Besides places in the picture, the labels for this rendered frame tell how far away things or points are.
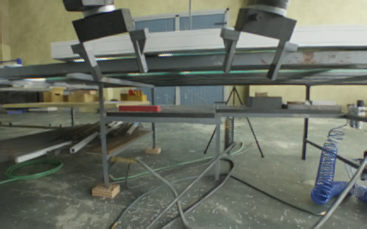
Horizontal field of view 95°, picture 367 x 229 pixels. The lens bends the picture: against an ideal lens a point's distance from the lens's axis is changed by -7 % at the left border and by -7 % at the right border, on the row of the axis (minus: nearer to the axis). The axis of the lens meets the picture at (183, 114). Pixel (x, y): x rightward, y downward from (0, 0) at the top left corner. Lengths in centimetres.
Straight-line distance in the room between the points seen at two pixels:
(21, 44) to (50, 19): 222
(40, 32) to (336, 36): 1146
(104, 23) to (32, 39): 1152
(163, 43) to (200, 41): 14
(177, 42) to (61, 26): 1016
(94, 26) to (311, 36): 68
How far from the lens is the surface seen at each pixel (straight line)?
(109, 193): 142
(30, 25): 1223
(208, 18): 780
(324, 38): 80
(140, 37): 46
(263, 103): 155
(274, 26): 49
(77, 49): 54
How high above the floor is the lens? 69
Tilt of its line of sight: 6 degrees down
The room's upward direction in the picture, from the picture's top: straight up
